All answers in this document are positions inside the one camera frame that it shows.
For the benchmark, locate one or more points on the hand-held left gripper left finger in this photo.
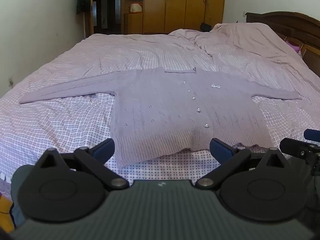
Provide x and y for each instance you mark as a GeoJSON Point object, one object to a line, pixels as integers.
{"type": "Point", "coordinates": [105, 150]}

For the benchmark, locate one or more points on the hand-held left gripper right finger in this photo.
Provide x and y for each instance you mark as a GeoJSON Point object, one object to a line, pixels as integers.
{"type": "Point", "coordinates": [220, 150]}

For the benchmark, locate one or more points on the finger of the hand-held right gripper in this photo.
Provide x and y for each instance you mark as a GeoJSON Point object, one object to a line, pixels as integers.
{"type": "Point", "coordinates": [295, 147]}
{"type": "Point", "coordinates": [312, 135]}

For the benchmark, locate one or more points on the lilac knit cardigan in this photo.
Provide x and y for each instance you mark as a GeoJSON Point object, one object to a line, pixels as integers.
{"type": "Point", "coordinates": [155, 110]}

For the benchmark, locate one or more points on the purple cloth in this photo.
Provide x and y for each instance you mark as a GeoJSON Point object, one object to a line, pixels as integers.
{"type": "Point", "coordinates": [293, 45]}

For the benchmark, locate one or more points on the pink checked bed cover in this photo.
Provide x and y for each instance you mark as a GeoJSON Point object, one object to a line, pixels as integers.
{"type": "Point", "coordinates": [75, 55]}

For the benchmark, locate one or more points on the dark wooden headboard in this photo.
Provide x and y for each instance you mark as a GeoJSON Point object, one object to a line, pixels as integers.
{"type": "Point", "coordinates": [295, 25]}

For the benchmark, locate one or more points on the black bag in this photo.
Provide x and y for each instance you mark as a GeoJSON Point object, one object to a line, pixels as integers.
{"type": "Point", "coordinates": [205, 27]}

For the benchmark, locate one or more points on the pink box on shelf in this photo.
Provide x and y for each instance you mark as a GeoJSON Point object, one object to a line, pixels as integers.
{"type": "Point", "coordinates": [135, 8]}

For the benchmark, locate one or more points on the wooden wardrobe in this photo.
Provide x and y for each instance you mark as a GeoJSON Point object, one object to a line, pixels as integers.
{"type": "Point", "coordinates": [185, 5]}

